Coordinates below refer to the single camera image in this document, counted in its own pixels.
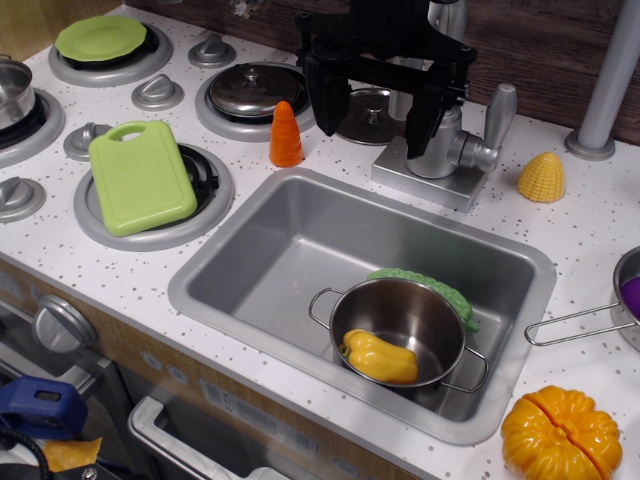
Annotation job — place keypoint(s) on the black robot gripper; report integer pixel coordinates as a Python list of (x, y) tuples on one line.
[(385, 43)]

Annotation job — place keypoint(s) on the silver toy faucet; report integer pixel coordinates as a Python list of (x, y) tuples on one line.
[(456, 163)]

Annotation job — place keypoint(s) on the steel lid on counter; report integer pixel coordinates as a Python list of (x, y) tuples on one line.
[(368, 121)]

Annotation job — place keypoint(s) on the orange toy carrot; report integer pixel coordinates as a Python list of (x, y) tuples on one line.
[(285, 142)]

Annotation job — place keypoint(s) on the steel lid on burner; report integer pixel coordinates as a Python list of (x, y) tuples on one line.
[(253, 91)]

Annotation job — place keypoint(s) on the back-right stove burner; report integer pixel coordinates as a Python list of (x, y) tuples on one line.
[(251, 129)]

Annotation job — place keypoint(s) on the grey toy sink basin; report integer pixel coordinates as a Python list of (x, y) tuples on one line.
[(306, 259)]

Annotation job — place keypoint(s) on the grey stove knob back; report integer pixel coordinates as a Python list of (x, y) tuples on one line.
[(212, 53)]

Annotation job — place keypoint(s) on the yellow toy corn piece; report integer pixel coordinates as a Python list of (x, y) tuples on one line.
[(542, 179)]

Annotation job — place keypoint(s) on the front-right stove burner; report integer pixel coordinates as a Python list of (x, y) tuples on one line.
[(214, 190)]

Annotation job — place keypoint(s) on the grey vertical pole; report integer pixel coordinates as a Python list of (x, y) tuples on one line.
[(593, 140)]

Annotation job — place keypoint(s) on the steel pot in sink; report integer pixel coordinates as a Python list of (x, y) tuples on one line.
[(406, 314)]

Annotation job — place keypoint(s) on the grey stove knob middle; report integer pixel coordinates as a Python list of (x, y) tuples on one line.
[(157, 94)]

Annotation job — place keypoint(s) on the back-left stove burner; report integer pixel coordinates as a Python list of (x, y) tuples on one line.
[(144, 61)]

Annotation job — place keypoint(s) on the green toy vegetable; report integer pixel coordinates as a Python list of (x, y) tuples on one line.
[(453, 296)]

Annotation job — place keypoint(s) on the green toy cutting board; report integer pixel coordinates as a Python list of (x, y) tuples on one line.
[(140, 178)]

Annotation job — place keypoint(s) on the yellow toy bell pepper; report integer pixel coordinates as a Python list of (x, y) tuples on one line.
[(378, 359)]

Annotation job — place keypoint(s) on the green toy plate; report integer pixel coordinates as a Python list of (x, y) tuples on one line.
[(101, 38)]

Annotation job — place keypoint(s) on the grey stove knob left-middle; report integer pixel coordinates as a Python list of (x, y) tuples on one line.
[(76, 144)]

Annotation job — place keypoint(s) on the purple toy in saucepan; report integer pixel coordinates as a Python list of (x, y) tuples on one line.
[(630, 297)]

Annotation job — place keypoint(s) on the front-left stove burner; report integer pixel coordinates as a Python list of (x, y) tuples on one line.
[(43, 137)]

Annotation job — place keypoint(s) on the steel pot at left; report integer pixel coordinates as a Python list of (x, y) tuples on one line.
[(17, 95)]

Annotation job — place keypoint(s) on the grey stove knob front-left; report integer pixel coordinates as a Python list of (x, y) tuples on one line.
[(20, 198)]

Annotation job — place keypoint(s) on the orange toy pumpkin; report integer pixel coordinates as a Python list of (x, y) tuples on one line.
[(555, 433)]

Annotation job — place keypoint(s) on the grey oven dial knob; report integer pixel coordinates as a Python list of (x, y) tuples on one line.
[(60, 328)]

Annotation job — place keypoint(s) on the blue clamp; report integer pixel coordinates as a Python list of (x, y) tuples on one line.
[(42, 408)]

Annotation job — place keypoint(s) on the orange tape piece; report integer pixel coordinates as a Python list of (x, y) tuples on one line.
[(63, 455)]

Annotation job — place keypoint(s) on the steel saucepan with handle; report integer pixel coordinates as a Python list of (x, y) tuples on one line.
[(626, 268)]

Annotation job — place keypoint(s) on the grey oven door handle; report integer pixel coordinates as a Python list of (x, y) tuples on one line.
[(142, 426)]

